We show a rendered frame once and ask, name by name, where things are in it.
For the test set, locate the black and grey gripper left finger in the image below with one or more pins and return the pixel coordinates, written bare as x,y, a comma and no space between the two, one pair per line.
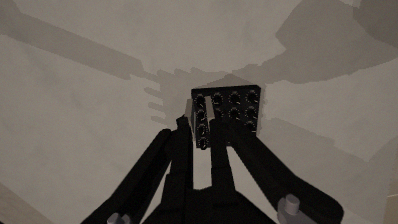
130,201

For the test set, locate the black knob box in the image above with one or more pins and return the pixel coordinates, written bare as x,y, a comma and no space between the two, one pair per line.
232,102

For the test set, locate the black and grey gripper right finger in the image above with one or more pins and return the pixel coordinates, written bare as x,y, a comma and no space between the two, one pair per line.
295,200

